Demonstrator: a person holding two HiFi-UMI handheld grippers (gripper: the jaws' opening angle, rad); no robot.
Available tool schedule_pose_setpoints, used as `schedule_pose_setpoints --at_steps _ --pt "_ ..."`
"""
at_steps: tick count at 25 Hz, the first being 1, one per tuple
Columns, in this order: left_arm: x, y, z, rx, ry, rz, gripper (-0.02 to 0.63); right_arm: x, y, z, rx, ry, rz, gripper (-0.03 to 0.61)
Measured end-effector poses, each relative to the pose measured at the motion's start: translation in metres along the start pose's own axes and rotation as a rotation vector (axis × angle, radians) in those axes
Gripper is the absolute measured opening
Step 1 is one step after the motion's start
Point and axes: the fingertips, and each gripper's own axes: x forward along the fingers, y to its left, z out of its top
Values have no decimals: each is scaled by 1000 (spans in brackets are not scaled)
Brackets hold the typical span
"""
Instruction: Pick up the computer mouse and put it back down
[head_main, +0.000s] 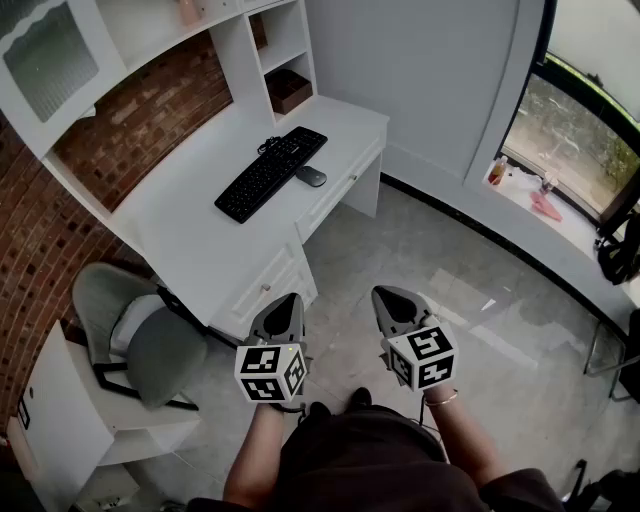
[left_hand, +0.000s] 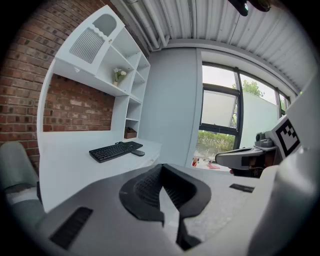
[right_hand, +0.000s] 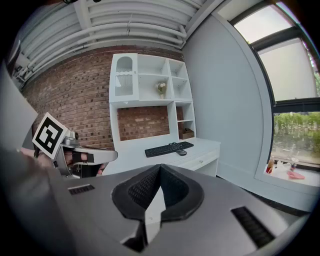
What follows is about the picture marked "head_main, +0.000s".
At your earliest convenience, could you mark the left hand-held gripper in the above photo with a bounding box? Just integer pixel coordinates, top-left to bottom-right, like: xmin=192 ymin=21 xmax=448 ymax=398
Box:
xmin=234 ymin=292 xmax=309 ymax=404

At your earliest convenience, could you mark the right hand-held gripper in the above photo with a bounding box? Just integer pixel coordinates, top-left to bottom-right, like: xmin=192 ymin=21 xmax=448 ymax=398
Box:
xmin=371 ymin=285 xmax=459 ymax=393

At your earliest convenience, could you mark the black computer mouse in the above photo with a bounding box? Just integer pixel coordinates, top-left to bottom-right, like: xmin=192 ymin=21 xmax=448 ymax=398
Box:
xmin=294 ymin=165 xmax=328 ymax=188

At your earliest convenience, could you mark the person's right forearm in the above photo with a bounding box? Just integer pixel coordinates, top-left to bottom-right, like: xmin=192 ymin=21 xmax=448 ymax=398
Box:
xmin=423 ymin=387 xmax=502 ymax=487

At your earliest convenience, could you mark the person's left forearm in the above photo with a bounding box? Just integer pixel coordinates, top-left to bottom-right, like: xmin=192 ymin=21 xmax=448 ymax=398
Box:
xmin=222 ymin=399 xmax=302 ymax=507

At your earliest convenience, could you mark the grey green office chair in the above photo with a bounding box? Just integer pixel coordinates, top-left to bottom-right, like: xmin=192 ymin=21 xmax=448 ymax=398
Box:
xmin=72 ymin=262 xmax=209 ymax=413

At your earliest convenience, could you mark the white desk with drawers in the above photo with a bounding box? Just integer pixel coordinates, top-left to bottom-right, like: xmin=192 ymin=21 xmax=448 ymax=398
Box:
xmin=42 ymin=94 xmax=391 ymax=347

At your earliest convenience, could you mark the black keyboard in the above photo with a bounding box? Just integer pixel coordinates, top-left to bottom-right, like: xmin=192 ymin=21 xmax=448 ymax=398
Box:
xmin=213 ymin=125 xmax=329 ymax=225

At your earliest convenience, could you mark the person's black clothing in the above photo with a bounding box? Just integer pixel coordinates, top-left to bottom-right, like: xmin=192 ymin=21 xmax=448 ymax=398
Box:
xmin=186 ymin=403 xmax=567 ymax=512

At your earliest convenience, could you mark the orange drink bottle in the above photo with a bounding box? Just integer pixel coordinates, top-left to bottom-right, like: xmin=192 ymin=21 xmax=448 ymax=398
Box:
xmin=487 ymin=155 xmax=510 ymax=187

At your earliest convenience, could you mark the pink folded paper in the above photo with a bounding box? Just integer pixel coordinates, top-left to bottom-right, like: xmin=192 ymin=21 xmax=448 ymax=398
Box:
xmin=529 ymin=191 xmax=564 ymax=223

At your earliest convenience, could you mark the brown compartment box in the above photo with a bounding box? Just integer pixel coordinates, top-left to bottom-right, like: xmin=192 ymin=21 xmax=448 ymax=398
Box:
xmin=264 ymin=68 xmax=315 ymax=116

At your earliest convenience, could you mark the black bag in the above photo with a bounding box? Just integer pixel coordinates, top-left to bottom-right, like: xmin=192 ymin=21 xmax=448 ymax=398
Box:
xmin=593 ymin=209 xmax=640 ymax=287

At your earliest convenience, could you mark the black framed window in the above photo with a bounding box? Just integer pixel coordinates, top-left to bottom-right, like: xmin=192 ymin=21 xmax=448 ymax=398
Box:
xmin=498 ymin=49 xmax=640 ymax=224

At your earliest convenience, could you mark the low white cabinet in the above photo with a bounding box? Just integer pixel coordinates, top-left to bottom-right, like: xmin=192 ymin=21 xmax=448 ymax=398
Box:
xmin=6 ymin=319 xmax=202 ymax=512

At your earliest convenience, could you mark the white hutch shelf unit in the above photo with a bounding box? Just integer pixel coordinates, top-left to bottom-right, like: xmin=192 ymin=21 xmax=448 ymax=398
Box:
xmin=0 ymin=0 xmax=319 ymax=162

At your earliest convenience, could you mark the black equipment on floor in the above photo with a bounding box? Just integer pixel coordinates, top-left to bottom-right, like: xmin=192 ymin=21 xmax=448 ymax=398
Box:
xmin=562 ymin=458 xmax=640 ymax=512

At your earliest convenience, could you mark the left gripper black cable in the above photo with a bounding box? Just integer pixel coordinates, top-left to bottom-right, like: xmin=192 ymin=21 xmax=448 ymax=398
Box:
xmin=269 ymin=355 xmax=314 ymax=427

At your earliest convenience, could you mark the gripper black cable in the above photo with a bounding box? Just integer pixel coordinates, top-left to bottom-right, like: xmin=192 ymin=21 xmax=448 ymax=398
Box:
xmin=269 ymin=355 xmax=314 ymax=427
xmin=417 ymin=393 xmax=445 ymax=447

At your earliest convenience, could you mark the thin gold bracelet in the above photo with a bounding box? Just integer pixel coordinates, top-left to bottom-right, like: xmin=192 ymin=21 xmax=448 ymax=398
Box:
xmin=424 ymin=388 xmax=460 ymax=408

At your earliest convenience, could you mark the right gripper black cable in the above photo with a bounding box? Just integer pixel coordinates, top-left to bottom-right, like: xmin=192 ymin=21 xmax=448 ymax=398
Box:
xmin=417 ymin=393 xmax=445 ymax=447

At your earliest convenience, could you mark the metal chair frame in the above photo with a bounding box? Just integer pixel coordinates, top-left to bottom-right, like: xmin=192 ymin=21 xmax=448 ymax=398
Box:
xmin=583 ymin=319 xmax=640 ymax=404

